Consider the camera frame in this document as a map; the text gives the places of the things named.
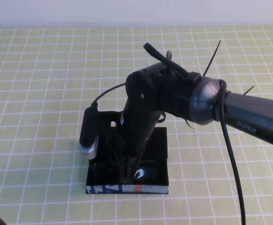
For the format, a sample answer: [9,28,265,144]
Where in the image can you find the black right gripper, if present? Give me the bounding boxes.
[116,128,156,186]

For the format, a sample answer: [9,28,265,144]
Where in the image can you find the black right camera mount bracket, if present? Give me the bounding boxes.
[96,111,124,162]

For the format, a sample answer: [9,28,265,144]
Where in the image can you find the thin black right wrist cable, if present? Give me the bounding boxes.
[91,82,128,111]

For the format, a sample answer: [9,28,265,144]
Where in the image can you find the black looped right gripper cable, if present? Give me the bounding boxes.
[143,42,201,82]

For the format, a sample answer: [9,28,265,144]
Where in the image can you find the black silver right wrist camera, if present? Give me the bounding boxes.
[79,106,100,162]

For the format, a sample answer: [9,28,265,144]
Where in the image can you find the black-framed glasses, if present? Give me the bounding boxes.
[91,160,160,180]

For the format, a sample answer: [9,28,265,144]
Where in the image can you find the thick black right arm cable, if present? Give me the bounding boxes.
[218,79,249,225]

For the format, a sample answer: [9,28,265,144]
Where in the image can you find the green white-grid tablecloth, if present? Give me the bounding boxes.
[0,25,273,225]

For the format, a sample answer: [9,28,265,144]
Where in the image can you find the black glasses case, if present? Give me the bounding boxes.
[86,127,170,195]

